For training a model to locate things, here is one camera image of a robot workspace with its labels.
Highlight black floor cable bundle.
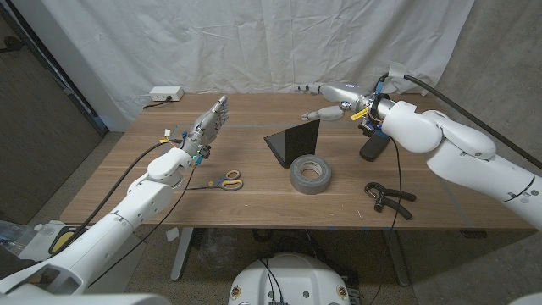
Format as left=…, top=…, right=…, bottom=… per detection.
left=252, top=228, right=340, bottom=266

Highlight black oblong pouch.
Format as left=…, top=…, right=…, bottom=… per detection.
left=359, top=133, right=390, bottom=163

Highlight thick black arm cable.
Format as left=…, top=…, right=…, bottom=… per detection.
left=403, top=74, right=542, bottom=170
left=53, top=141, right=169, bottom=259

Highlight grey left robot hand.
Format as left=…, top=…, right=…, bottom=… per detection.
left=181, top=95, right=230, bottom=161

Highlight white power strip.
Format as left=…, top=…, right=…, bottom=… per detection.
left=149, top=86, right=185, bottom=103

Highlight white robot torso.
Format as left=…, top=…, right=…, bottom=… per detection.
left=228, top=252, right=351, bottom=305

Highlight yellow and black floor pedal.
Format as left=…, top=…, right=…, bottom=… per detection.
left=48, top=225, right=88, bottom=255

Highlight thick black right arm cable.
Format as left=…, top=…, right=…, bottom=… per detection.
left=403, top=74, right=542, bottom=170

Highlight clear plastic bag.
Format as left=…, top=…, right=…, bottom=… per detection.
left=0, top=219, right=43, bottom=258

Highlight white tape tag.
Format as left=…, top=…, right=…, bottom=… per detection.
left=388, top=62, right=408, bottom=80

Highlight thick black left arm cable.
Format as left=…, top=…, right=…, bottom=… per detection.
left=53, top=141, right=169, bottom=259

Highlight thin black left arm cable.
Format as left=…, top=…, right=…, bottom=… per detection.
left=87, top=166, right=198, bottom=290

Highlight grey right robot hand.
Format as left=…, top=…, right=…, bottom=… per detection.
left=295, top=82, right=378, bottom=123

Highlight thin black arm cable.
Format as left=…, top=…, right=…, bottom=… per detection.
left=368, top=135, right=403, bottom=305
left=87, top=166, right=198, bottom=290

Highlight white backdrop cloth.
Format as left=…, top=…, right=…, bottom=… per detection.
left=40, top=0, right=478, bottom=132

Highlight dark partition panel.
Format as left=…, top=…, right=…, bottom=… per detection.
left=0, top=3, right=109, bottom=225

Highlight scissors with orange grey handles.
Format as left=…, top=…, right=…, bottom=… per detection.
left=185, top=169, right=244, bottom=191

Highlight black power strip cord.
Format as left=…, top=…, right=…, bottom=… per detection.
left=142, top=97, right=173, bottom=110

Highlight grey table leg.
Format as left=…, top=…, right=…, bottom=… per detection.
left=383, top=230, right=411, bottom=288
left=170, top=227, right=195, bottom=282

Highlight black tripod mount clamp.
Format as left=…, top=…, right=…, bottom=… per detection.
left=363, top=181, right=418, bottom=221

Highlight grey duct tape roll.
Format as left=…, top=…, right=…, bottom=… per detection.
left=289, top=154, right=333, bottom=196

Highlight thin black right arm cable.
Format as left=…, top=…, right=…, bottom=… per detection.
left=368, top=135, right=403, bottom=305

